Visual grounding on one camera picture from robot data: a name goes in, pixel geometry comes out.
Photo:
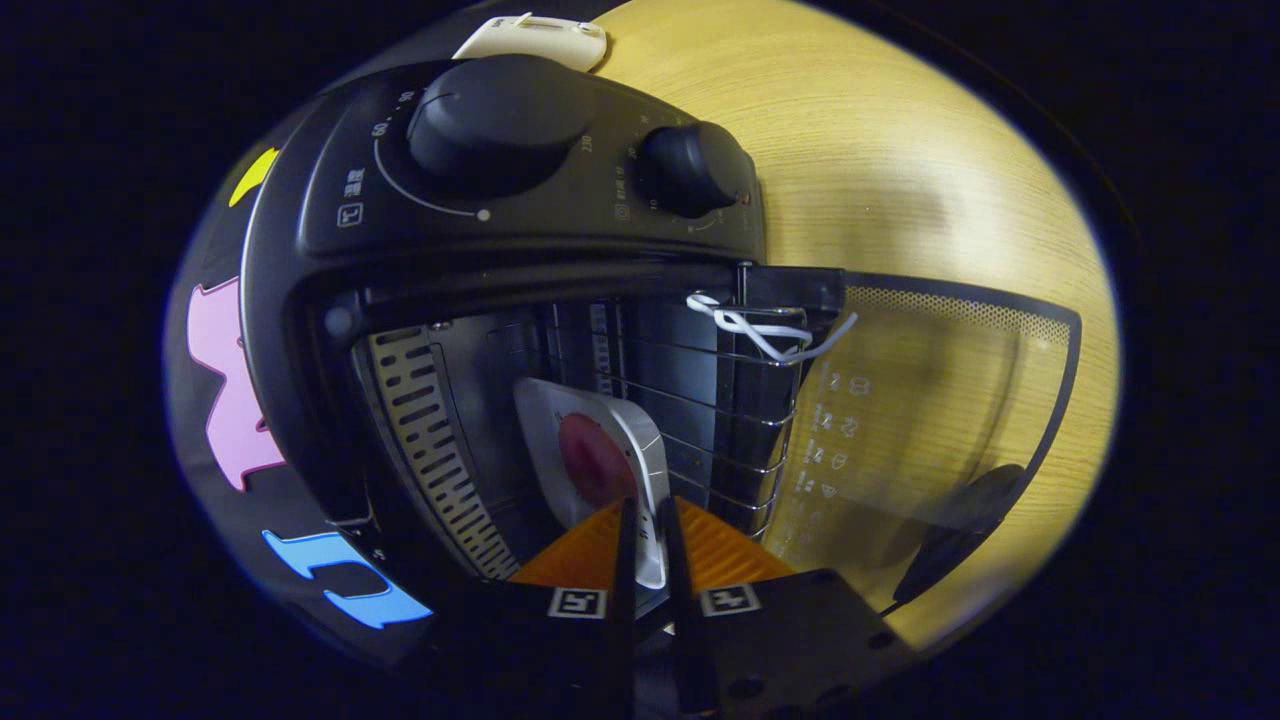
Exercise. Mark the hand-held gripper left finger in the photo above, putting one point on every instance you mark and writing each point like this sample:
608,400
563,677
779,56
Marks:
622,600

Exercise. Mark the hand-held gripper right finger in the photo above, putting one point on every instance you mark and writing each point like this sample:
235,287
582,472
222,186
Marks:
680,600

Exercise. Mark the red meat slice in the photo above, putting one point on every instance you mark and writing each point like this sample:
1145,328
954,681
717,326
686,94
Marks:
592,460

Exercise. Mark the white food tray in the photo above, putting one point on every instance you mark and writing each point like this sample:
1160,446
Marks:
642,440

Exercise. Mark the black toaster oven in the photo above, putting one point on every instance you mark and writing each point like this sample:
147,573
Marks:
540,225

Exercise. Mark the white bread toaster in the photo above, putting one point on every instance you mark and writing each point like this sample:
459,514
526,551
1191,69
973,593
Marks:
530,42

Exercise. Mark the black backdrop cloth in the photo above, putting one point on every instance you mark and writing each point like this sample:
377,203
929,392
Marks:
225,505

